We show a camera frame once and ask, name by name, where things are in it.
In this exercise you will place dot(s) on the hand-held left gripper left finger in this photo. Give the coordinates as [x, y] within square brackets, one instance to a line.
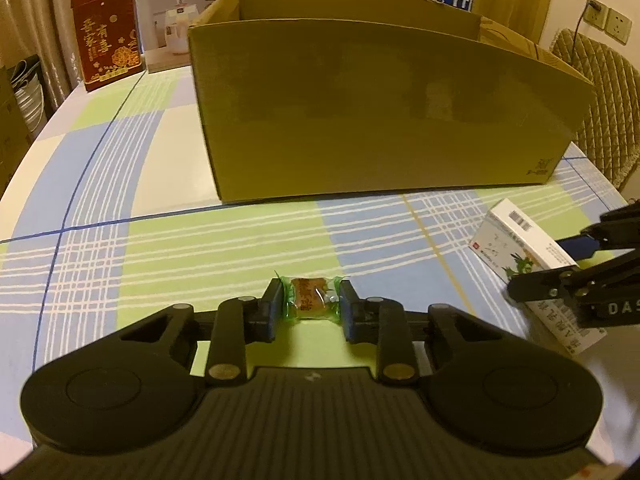
[267, 312]

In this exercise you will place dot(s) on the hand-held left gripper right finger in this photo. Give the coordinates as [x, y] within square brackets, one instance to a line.
[352, 317]

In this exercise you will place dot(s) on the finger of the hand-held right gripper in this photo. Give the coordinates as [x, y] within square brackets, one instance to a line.
[580, 246]
[540, 285]

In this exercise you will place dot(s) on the green candy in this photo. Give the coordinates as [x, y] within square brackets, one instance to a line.
[310, 297]

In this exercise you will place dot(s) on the white medicine box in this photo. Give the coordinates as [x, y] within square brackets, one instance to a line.
[515, 240]

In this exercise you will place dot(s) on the large brown cardboard box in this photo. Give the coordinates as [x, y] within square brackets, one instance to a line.
[380, 120]

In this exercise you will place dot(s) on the white appliance box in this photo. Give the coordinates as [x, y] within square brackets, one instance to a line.
[170, 15]

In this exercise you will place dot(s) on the brown cardboard carton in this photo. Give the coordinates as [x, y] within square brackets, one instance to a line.
[10, 130]

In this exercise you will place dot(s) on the red gift box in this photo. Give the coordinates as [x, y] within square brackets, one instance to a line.
[107, 35]

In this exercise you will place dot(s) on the stack of white bowls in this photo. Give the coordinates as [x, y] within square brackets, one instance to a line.
[29, 95]

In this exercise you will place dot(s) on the beige curtain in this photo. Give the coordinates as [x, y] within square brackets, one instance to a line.
[40, 10]

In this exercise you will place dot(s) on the white wall socket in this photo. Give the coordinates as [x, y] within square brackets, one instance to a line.
[618, 25]
[596, 12]

